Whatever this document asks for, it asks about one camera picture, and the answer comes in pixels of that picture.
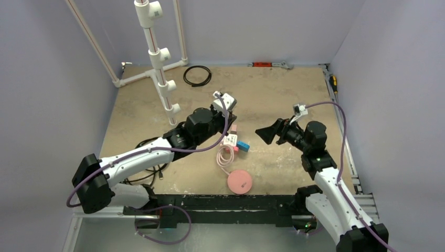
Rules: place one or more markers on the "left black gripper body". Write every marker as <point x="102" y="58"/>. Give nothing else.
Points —
<point x="218" y="125"/>

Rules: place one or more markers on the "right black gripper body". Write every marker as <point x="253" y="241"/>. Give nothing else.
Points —
<point x="283" y="130"/>

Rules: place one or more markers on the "blue plug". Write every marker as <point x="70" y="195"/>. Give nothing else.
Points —
<point x="243" y="146"/>

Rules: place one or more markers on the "white cube socket adapter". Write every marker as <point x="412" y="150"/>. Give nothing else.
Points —
<point x="231" y="139"/>

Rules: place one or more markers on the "pink plug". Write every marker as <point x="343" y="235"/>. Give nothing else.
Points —
<point x="233" y="129"/>

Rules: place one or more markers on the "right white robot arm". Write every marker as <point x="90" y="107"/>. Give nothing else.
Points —
<point x="334" y="207"/>

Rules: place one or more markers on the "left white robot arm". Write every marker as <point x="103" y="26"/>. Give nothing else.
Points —
<point x="98" y="183"/>

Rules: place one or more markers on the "pink round puck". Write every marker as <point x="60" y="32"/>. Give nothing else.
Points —
<point x="239" y="182"/>

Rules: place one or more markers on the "red adjustable wrench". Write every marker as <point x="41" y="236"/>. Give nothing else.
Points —
<point x="283" y="65"/>

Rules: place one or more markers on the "yellow black screwdriver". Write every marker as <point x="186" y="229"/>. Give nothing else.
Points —
<point x="333" y="84"/>

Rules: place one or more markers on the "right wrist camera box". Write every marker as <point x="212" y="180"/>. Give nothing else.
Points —
<point x="300" y="110"/>

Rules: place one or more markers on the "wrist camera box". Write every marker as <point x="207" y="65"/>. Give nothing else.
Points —
<point x="300" y="110"/>
<point x="223" y="100"/>

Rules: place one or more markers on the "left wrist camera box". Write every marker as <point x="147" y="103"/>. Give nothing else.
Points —
<point x="223" y="100"/>

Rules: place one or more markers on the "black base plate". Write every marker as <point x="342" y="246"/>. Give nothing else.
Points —
<point x="173" y="209"/>

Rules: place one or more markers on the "aluminium frame rail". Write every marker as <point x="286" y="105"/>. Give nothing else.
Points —
<point x="366" y="201"/>

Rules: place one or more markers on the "white PVC pipe frame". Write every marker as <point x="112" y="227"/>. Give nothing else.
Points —
<point x="147" y="12"/>

